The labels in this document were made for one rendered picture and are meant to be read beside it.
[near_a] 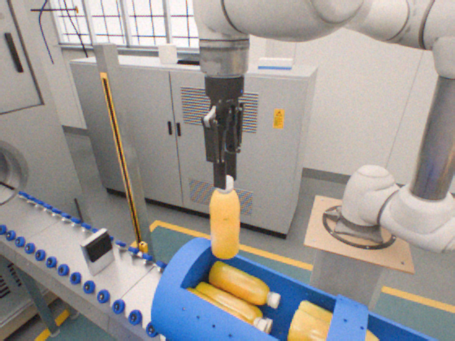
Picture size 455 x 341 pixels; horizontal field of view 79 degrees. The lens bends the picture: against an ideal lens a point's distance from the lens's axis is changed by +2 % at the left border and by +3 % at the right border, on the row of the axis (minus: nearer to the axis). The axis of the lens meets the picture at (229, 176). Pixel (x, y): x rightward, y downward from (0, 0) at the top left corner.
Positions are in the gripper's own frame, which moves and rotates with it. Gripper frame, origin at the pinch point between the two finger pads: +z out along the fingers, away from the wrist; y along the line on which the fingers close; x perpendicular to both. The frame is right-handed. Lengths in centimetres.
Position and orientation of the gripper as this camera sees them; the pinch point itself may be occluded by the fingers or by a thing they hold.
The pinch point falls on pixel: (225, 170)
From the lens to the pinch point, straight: 61.1
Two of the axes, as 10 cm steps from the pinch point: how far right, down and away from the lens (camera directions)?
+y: -5.0, 4.3, -7.5
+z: 0.0, 8.7, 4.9
